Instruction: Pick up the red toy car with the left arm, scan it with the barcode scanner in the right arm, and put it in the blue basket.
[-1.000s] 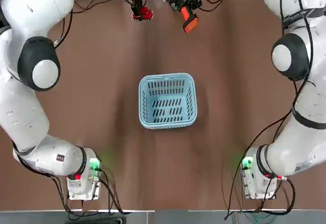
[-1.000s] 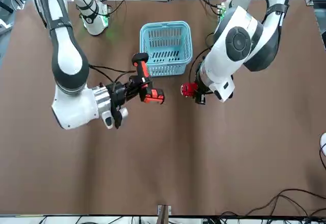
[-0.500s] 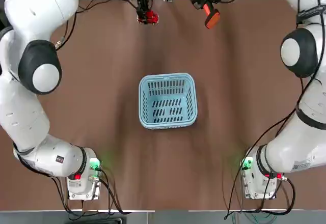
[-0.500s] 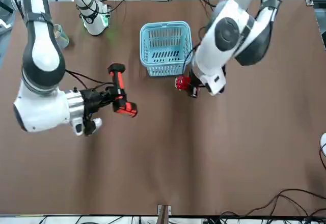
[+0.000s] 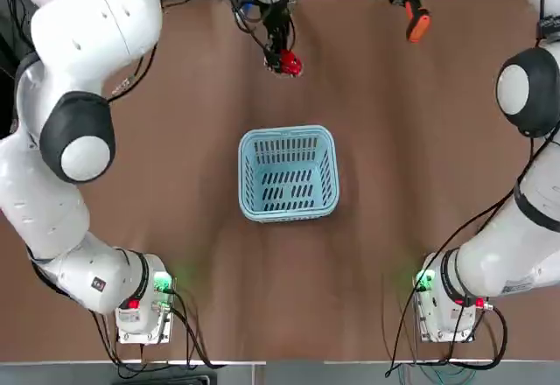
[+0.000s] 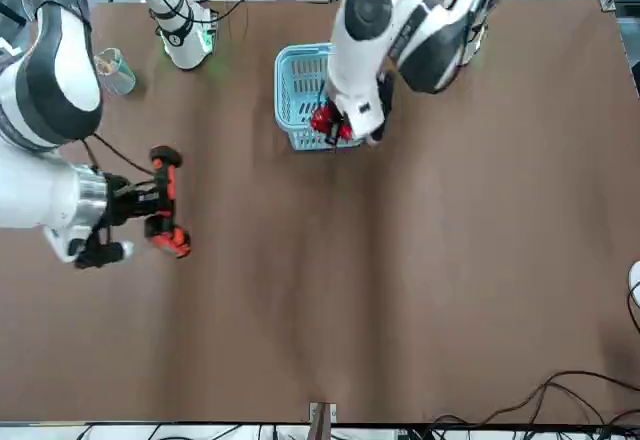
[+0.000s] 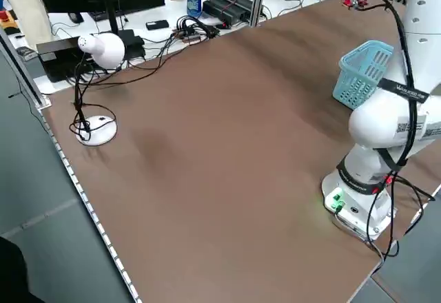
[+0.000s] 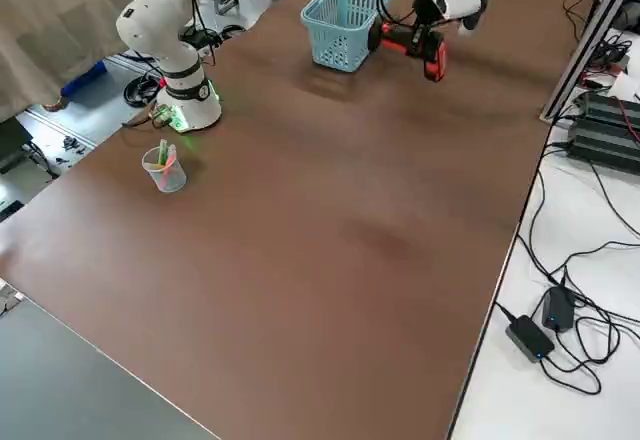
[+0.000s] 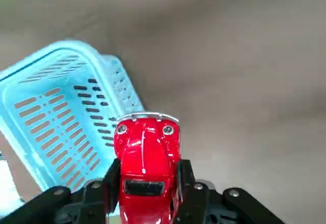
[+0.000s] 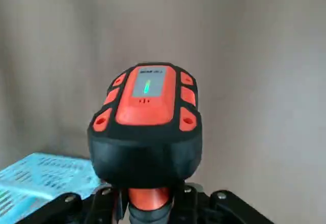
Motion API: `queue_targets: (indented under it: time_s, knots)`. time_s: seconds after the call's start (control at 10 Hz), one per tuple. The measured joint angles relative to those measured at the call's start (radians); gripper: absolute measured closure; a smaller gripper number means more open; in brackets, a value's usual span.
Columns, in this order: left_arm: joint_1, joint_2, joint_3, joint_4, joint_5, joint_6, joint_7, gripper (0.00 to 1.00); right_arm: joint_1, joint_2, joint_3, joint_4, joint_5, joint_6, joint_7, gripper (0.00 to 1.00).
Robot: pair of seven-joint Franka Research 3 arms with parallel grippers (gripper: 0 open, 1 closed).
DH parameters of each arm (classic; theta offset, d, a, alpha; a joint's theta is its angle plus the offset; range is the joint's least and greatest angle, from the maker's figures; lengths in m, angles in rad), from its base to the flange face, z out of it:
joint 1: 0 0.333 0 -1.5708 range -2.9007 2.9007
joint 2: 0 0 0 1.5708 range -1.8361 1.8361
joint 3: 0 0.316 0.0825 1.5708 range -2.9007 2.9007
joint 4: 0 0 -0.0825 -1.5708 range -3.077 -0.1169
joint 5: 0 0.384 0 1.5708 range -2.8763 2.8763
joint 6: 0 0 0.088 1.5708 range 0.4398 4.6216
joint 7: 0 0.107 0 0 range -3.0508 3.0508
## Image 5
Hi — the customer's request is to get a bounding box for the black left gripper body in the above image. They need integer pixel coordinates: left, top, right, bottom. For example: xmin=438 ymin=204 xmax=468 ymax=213
xmin=262 ymin=2 xmax=293 ymax=34

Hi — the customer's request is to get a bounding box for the red toy car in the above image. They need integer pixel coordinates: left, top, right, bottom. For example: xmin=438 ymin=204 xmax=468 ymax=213
xmin=278 ymin=49 xmax=305 ymax=77

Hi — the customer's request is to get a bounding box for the orange black barcode scanner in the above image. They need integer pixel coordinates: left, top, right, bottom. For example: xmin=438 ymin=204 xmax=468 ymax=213
xmin=388 ymin=0 xmax=434 ymax=45

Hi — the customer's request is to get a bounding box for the light blue plastic basket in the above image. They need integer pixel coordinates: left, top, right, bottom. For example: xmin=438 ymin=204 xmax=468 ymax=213
xmin=237 ymin=124 xmax=341 ymax=224

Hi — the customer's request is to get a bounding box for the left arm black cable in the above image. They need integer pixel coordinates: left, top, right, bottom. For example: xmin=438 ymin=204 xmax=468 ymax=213
xmin=107 ymin=0 xmax=272 ymax=104

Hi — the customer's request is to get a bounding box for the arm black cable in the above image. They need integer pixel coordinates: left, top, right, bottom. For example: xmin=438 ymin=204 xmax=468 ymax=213
xmin=383 ymin=137 xmax=546 ymax=377
xmin=107 ymin=0 xmax=272 ymax=104

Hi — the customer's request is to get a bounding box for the black base cable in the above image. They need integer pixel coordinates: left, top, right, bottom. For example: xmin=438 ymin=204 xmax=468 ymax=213
xmin=168 ymin=287 xmax=228 ymax=371
xmin=445 ymin=304 xmax=509 ymax=371
xmin=87 ymin=305 xmax=148 ymax=380

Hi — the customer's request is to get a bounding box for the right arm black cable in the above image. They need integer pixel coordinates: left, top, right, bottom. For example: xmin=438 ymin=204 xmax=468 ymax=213
xmin=383 ymin=137 xmax=546 ymax=377

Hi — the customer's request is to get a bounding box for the green cable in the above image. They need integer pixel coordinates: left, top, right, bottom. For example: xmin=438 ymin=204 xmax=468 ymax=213
xmin=395 ymin=356 xmax=479 ymax=385

